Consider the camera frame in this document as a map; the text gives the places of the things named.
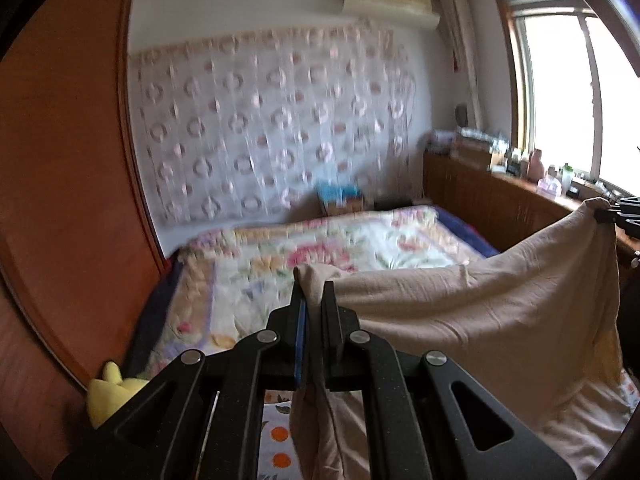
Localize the tissue box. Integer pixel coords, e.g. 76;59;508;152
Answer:
537;172;562;197

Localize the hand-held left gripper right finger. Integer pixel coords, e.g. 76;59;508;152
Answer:
320;280;576;480

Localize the wooden side cabinet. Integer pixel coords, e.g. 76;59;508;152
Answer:
422;152;626;257

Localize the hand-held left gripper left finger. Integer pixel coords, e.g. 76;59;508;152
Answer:
55;270;308;480

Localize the floral quilt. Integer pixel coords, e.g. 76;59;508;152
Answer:
145;205;487;382

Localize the patterned window curtain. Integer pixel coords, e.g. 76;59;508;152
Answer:
437;0;485;132

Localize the wooden slatted wardrobe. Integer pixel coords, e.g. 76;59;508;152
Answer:
0;0;170;480

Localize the yellow plush toy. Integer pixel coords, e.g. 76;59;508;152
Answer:
87;360;151;430

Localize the wooden framed window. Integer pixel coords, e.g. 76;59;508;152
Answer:
492;0;640;197

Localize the orange fruit print sheet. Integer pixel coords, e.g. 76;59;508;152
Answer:
257;367;640;480

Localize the cream wall air conditioner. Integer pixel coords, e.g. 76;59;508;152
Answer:
341;0;441;29

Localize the brown cardboard box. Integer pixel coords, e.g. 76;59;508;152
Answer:
452;141;501;171

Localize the stack of papers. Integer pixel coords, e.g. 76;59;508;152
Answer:
430;127;507;156

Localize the circle pattern sheer curtain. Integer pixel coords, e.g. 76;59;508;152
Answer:
129;17;420;230

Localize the beige printed t-shirt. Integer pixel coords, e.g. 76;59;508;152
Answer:
290;197;632;480

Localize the cardboard box with blue bag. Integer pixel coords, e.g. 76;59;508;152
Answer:
316;180;367;217

